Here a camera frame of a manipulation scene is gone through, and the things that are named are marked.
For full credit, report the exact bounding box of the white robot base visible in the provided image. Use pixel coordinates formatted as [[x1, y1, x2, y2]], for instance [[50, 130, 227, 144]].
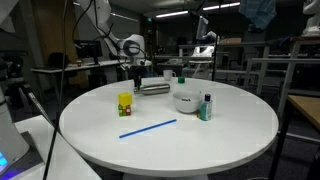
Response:
[[0, 88, 29, 174]]

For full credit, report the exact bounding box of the long white desk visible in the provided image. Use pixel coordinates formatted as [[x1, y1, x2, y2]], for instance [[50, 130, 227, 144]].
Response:
[[31, 59, 145, 74]]

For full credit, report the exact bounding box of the wooden side table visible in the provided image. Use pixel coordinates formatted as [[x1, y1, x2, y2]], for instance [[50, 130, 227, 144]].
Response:
[[268, 95, 320, 180]]

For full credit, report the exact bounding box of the multicolour puzzle cube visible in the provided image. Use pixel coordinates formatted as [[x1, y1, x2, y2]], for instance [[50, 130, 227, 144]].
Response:
[[118, 105, 131, 116]]

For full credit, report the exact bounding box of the white bowl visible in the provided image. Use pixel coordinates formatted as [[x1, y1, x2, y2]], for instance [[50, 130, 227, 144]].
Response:
[[173, 92, 202, 113]]

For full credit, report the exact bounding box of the metal bottle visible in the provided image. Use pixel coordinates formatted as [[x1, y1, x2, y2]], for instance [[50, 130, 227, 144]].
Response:
[[134, 84, 170, 95]]

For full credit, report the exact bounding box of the hand sanitizer bottle blue cap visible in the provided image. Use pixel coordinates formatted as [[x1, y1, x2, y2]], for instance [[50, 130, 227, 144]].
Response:
[[199, 94, 212, 121]]

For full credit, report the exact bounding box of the black computer monitor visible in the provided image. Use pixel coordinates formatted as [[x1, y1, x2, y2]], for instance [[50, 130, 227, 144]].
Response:
[[74, 40, 102, 65]]

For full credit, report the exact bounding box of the white mug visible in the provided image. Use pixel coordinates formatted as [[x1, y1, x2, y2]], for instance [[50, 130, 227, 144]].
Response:
[[163, 70, 176, 81]]

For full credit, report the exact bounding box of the yellow cube block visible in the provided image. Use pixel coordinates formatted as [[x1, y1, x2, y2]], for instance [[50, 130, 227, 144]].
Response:
[[118, 92, 132, 106]]

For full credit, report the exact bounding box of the black office chair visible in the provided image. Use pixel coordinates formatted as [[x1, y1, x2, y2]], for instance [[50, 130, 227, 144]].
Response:
[[47, 52, 69, 69]]

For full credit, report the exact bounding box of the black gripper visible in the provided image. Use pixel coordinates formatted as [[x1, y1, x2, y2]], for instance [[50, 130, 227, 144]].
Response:
[[129, 58, 152, 92]]

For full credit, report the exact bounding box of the blue cloth hanging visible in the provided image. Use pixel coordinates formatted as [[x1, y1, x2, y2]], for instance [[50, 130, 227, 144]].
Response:
[[239, 0, 277, 30]]

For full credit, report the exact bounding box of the blue straw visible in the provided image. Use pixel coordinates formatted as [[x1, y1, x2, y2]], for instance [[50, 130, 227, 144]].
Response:
[[119, 119, 177, 139]]

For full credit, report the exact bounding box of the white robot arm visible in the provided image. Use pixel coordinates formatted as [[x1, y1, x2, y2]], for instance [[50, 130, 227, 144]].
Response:
[[76, 0, 146, 92]]

